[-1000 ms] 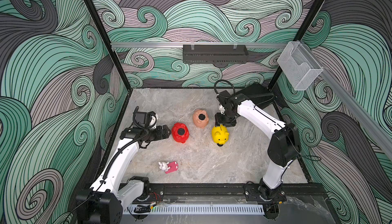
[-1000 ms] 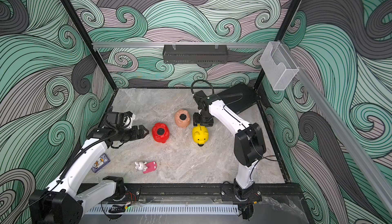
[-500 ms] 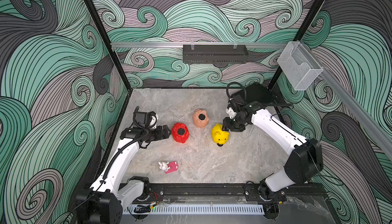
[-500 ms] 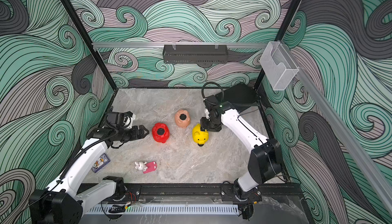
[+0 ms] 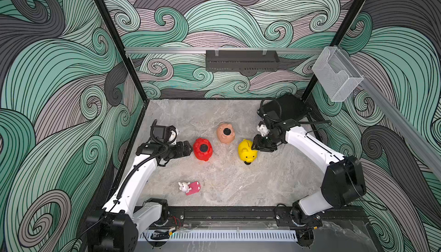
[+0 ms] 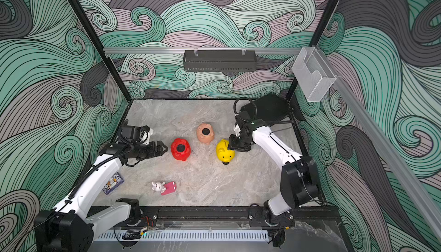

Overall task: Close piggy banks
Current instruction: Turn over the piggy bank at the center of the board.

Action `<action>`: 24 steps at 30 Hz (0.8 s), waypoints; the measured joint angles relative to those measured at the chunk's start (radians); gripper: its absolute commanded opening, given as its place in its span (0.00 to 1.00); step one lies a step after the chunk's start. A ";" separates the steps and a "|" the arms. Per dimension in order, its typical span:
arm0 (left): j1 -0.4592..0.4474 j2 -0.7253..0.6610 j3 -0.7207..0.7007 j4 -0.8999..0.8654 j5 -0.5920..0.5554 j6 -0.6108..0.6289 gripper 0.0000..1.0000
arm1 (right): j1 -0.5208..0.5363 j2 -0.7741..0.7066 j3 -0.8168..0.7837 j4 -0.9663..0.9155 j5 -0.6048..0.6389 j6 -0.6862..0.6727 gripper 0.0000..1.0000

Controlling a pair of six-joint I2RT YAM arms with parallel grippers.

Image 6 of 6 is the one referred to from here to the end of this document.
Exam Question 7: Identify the yellow piggy bank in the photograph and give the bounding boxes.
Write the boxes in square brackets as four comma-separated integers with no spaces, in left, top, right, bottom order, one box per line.
[216,139,235,165]

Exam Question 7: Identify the black plug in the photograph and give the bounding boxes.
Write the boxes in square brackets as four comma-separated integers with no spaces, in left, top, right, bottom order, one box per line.
[176,144,186,153]
[202,128,210,135]

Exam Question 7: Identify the red piggy bank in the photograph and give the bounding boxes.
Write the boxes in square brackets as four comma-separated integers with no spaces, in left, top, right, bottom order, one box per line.
[171,138,191,161]

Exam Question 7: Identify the peach piggy bank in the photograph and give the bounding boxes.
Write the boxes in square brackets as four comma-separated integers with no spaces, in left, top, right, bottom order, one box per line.
[196,123,215,144]

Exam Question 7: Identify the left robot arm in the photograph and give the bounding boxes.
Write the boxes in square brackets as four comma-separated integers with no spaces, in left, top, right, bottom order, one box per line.
[33,125,168,252]

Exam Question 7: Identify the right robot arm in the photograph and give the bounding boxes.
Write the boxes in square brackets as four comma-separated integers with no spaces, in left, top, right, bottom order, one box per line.
[229,112,320,224]

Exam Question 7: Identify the white bunny on pink base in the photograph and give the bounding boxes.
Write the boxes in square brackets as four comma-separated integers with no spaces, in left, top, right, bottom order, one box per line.
[152,182,176,196]

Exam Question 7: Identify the small blue card box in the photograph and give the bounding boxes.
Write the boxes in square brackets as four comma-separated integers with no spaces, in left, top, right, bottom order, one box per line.
[102,172,125,195]

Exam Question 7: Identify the black square plate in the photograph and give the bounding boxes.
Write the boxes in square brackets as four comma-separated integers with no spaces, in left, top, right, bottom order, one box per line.
[240,93,290,125]

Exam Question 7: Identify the white vented strip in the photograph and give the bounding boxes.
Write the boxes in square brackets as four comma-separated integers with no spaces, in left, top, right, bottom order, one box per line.
[96,229,269,242]

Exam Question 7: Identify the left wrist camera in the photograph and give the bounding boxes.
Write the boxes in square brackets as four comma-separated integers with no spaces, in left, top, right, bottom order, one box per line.
[140,126,153,144]

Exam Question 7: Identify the black perforated wall tray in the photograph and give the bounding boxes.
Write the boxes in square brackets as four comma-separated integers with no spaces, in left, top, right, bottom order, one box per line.
[183,51,257,73]

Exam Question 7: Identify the aluminium back rail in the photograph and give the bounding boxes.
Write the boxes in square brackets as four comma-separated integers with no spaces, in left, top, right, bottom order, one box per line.
[103,47,301,55]

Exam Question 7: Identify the aluminium rail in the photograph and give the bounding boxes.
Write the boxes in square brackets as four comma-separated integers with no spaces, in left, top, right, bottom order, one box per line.
[103,47,301,55]
[315,47,441,240]

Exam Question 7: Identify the clear plastic wall bin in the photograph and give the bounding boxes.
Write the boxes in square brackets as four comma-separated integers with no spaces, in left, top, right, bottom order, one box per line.
[292,47,336,102]

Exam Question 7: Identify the aluminium right rail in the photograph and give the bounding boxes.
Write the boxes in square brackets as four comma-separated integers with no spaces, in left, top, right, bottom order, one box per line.
[315,47,441,240]

